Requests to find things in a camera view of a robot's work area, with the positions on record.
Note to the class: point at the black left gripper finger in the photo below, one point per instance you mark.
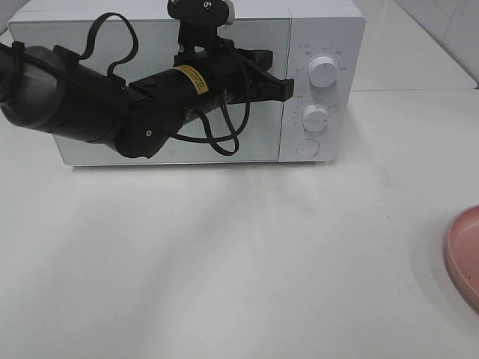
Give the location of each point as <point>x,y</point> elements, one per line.
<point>262,85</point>
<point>199,22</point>

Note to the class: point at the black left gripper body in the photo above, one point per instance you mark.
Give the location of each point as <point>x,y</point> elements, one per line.
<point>204,98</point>

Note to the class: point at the white timer knob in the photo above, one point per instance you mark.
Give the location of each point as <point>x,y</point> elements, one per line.
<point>315,118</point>

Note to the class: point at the round white door release button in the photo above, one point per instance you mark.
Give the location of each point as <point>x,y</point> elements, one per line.
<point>308,148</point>

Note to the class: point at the white microwave door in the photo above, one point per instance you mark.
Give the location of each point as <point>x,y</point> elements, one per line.
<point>259,142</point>

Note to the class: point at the pink round plate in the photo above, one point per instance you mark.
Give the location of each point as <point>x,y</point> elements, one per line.
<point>461,255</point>

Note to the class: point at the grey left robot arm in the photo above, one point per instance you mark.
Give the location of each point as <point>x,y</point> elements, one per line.
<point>50,90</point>

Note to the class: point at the upper white power knob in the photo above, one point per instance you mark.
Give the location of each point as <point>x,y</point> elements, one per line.
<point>323,70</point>

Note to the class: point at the white microwave oven body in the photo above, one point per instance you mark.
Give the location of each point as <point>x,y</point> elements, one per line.
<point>316,27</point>

